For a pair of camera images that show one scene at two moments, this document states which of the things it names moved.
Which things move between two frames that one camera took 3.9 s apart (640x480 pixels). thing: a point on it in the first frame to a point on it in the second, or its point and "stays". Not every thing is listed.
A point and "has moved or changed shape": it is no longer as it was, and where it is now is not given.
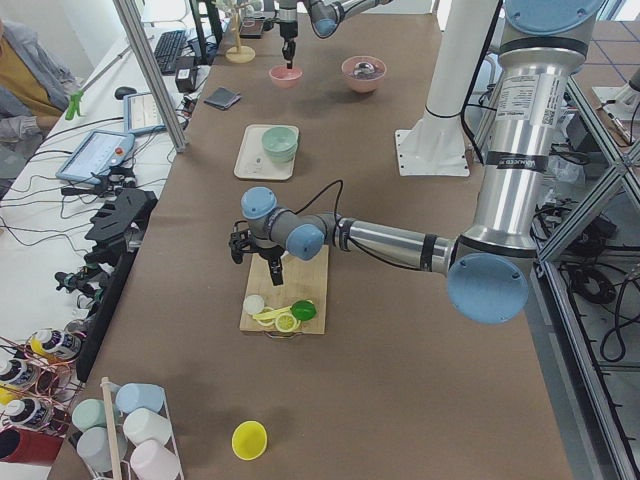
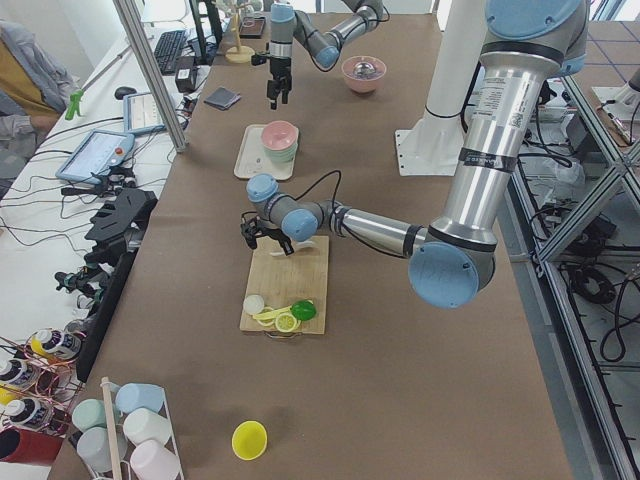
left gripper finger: (276, 271) to (286, 244)
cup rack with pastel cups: (127, 434) stays
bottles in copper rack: (38, 386) stays
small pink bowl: (285, 77) has moved or changed shape
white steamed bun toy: (253, 304) stays
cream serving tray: (267, 152) stays
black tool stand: (112, 240) stays
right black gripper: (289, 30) to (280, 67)
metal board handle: (273, 337) stays
